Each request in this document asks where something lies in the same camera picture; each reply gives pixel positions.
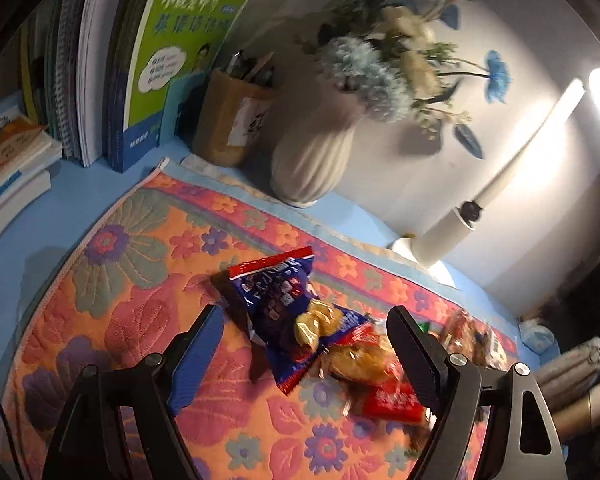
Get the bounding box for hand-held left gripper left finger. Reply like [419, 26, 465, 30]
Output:
[45, 304, 226, 480]

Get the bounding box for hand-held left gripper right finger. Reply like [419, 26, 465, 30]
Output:
[386, 306, 568, 480]

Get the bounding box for clear pastry packet red label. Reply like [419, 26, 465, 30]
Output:
[325, 332, 431, 423]

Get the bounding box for clear packet of brown snacks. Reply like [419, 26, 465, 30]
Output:
[430, 309, 511, 367]

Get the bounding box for blue snack packet red edge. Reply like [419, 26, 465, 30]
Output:
[227, 247, 373, 395]

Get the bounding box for floral woven mat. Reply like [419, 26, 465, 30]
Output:
[0, 157, 521, 480]

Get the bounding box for small light blue object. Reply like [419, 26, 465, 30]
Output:
[520, 322, 556, 353]

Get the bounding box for grey zip pouch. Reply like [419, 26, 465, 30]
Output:
[532, 337, 600, 396]

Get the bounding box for beige thermos bottle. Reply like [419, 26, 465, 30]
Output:
[550, 382, 600, 436]

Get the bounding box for white desk lamp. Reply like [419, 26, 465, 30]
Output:
[390, 67, 600, 286]

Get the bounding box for white ribbed vase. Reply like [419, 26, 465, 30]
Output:
[271, 105, 361, 208]

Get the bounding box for brown pen holder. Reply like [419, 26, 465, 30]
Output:
[192, 69, 276, 167]

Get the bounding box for light blue bookend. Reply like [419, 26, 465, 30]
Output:
[157, 70, 208, 143]

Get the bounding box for stack of flat books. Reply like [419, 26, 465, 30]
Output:
[0, 105, 63, 261]

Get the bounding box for artificial flower bouquet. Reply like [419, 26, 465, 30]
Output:
[295, 0, 513, 161]

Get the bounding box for pens in holder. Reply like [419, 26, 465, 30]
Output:
[225, 50, 281, 87]

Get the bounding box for row of standing books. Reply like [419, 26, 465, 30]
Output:
[17, 0, 153, 168]

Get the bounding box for green cover book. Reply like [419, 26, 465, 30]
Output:
[105, 0, 260, 173]

